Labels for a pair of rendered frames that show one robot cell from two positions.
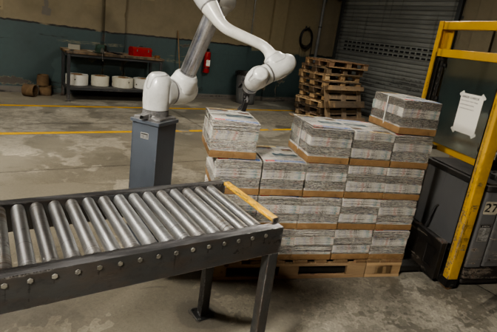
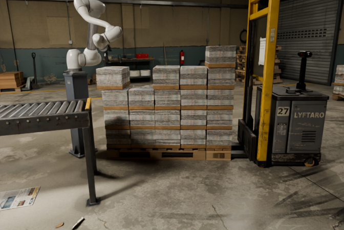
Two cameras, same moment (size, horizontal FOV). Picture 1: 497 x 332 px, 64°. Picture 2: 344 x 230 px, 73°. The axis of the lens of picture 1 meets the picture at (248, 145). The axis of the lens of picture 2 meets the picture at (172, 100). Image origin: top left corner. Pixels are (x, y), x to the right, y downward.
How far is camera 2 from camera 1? 1.37 m
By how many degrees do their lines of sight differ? 18
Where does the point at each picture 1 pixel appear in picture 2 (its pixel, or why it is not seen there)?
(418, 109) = (219, 50)
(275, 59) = (107, 29)
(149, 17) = (147, 37)
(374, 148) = (194, 78)
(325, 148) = (163, 80)
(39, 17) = not seen: hidden behind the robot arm
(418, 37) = (316, 22)
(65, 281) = not seen: outside the picture
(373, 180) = (198, 98)
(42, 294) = not seen: outside the picture
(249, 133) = (116, 75)
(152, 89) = (68, 58)
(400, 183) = (217, 99)
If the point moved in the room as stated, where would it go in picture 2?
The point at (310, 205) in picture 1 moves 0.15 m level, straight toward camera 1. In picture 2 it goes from (160, 115) to (153, 118)
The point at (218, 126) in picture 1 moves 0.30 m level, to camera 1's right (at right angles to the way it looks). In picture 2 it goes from (99, 72) to (123, 72)
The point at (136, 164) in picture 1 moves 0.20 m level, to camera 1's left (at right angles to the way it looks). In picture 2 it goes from (68, 97) to (55, 97)
